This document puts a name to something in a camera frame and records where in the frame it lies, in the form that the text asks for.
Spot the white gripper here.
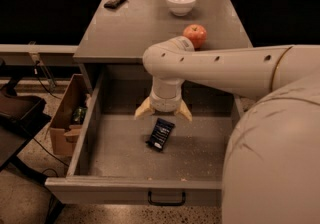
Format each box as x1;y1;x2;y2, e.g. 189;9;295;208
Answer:
134;77;192;122

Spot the dark blue rxbar wrapper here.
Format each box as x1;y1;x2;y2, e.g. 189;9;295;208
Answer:
146;118;175;151

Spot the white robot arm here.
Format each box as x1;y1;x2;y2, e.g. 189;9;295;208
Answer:
136;37;320;224

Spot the open grey top drawer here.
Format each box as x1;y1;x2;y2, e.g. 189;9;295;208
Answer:
46;65;243;206

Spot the grey cabinet with counter top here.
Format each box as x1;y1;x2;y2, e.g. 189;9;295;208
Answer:
74;0;252;91

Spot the black snack bar on counter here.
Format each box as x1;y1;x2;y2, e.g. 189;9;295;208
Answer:
104;0;127;9

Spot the red apple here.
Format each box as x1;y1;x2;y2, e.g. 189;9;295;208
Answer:
183;24;207;49

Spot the green item in box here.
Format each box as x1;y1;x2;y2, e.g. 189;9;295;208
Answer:
71;107;87;125

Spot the cardboard box on floor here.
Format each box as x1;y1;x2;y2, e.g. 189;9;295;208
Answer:
49;74;88;156

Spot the white bowl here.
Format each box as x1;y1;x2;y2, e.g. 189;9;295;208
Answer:
166;0;197;16

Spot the black chair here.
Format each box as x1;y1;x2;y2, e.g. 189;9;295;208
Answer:
0;59;66;224

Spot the black drawer handle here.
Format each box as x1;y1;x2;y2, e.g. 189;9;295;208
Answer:
148;191;186;207

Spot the black cable left floor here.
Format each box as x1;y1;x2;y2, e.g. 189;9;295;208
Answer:
32;61;69;169

